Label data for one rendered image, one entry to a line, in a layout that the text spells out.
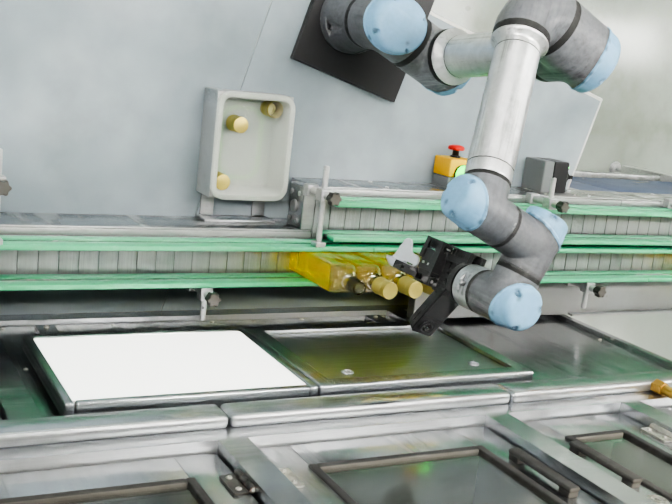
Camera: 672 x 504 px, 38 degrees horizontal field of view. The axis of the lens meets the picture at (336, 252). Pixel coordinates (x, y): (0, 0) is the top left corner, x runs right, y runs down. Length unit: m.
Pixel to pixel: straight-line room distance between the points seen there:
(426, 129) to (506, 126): 0.82
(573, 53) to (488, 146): 0.28
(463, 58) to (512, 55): 0.36
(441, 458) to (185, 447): 0.41
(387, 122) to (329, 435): 0.93
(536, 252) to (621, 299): 1.15
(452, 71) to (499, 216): 0.59
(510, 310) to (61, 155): 0.97
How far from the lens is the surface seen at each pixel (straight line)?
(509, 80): 1.58
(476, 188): 1.45
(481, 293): 1.56
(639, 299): 2.72
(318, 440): 1.57
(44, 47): 1.99
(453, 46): 1.99
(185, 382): 1.64
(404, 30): 1.99
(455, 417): 1.70
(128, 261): 1.95
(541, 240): 1.54
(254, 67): 2.12
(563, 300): 2.54
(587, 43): 1.72
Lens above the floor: 2.70
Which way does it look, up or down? 59 degrees down
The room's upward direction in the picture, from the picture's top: 117 degrees clockwise
